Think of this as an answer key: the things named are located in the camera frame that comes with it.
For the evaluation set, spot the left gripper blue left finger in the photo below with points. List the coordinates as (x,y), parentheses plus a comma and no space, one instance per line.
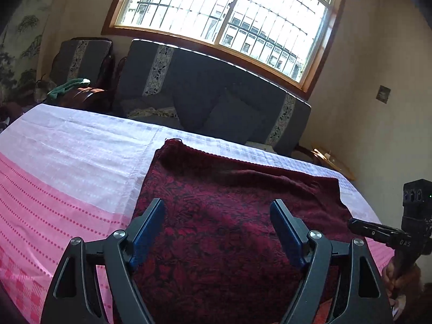
(74,293)

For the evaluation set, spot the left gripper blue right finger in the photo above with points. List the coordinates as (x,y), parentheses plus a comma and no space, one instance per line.
(360,296)

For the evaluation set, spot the dark red floral sweater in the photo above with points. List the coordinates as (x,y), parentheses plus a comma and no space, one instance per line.
(217,258)

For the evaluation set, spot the green clothes hanger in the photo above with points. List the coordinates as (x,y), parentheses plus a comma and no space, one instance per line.
(66,87)

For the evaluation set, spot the person's right hand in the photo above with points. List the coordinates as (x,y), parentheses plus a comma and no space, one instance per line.
(408,284)

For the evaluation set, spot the pink white checkered bedspread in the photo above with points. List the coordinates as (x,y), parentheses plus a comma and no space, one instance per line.
(67,173)

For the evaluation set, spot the blue grey square cushion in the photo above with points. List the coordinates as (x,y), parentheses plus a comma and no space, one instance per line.
(226,117)

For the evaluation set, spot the blue grey padded headboard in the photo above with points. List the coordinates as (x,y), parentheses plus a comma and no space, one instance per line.
(153,73)

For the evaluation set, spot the blue cushioned wooden armchair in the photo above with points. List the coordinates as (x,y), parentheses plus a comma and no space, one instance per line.
(90,58)

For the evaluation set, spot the wooden framed window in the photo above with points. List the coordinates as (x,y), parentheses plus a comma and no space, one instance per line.
(284,41)

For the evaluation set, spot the painted folding screen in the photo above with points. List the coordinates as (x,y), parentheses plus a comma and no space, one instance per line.
(20,47)

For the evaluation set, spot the dark wall switch plate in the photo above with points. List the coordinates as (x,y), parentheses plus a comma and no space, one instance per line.
(383,94)

